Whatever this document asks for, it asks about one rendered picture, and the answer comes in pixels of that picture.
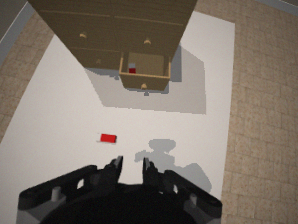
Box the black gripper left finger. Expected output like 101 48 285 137
16 156 123 224

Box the tan wooden chest of drawers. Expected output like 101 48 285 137
27 0 198 67

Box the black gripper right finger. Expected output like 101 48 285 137
139 157 222 224

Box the red rectangular eraser with white tip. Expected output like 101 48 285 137
129 63 136 74
94 133 116 143

